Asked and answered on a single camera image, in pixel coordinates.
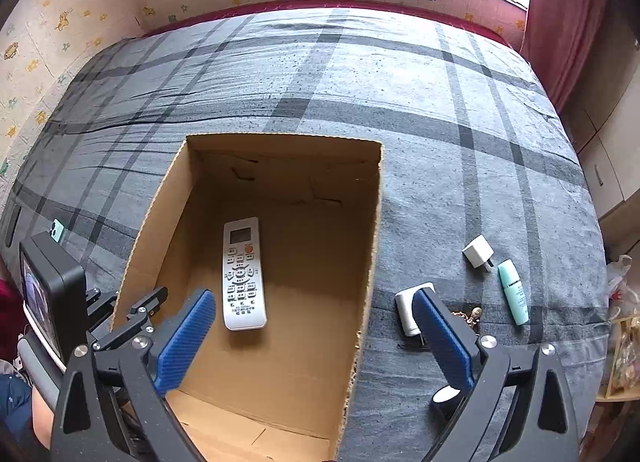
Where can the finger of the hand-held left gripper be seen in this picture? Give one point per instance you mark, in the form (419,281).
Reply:
(147,307)

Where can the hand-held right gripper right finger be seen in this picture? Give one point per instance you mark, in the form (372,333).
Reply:
(442,342)

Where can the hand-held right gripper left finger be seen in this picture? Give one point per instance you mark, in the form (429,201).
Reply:
(185,337)

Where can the large white charger plug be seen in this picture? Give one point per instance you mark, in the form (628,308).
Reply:
(406,309)

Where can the white remote control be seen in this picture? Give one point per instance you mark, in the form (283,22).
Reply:
(242,277)

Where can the teal cosmetic bottle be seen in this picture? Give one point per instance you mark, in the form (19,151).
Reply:
(513,292)

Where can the small white charger cube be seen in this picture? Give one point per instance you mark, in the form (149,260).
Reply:
(477,251)

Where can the brown cardboard box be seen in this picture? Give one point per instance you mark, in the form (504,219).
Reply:
(310,292)

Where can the person's left forearm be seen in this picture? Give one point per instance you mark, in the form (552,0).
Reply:
(42,422)

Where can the red cloth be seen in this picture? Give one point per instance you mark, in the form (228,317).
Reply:
(7,312)

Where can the teal smartphone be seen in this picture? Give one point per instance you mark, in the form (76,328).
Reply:
(57,230)

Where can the flat black device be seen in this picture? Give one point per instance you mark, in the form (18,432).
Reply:
(12,226)

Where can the blue cloth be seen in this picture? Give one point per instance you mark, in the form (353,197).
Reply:
(15,402)

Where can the white plastic bag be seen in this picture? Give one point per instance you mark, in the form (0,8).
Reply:
(622,282)

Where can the beige wardrobe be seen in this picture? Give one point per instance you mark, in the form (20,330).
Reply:
(610,167)

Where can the grey plaid bed sheet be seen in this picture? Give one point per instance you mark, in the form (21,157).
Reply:
(350,92)

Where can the red mattress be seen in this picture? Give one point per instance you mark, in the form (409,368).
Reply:
(300,4)

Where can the red curtain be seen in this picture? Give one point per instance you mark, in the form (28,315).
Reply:
(565,17)

